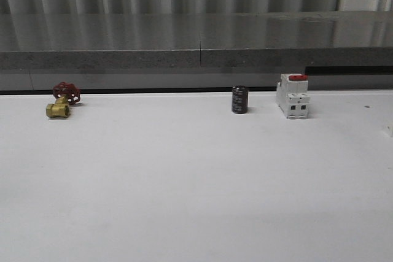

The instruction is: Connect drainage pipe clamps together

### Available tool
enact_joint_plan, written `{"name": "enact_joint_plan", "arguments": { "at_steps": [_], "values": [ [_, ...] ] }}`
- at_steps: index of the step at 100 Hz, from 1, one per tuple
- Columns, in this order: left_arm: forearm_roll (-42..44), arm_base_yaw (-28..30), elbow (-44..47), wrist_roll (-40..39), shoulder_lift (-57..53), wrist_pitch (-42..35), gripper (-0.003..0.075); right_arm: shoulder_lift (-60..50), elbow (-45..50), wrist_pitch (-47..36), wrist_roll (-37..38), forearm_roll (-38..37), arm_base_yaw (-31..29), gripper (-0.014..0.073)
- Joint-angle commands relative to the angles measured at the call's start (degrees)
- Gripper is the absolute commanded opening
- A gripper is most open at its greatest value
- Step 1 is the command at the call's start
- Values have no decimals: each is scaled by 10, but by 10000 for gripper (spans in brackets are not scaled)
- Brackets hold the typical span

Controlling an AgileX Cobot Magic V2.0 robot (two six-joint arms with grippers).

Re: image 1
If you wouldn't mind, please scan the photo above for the black cylindrical capacitor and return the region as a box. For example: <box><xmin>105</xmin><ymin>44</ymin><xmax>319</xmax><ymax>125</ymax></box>
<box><xmin>232</xmin><ymin>85</ymin><xmax>249</xmax><ymax>114</ymax></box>

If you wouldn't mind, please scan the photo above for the grey stone counter ledge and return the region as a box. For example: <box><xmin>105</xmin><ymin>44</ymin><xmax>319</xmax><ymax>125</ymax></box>
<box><xmin>1</xmin><ymin>12</ymin><xmax>392</xmax><ymax>93</ymax></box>

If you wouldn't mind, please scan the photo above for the brass valve red handwheel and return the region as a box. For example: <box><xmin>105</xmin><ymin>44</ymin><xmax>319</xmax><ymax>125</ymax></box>
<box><xmin>45</xmin><ymin>82</ymin><xmax>80</xmax><ymax>118</ymax></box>

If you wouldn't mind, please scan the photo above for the white circuit breaker red switch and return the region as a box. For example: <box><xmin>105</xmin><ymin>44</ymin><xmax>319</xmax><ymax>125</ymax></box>
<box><xmin>276</xmin><ymin>74</ymin><xmax>310</xmax><ymax>119</ymax></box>

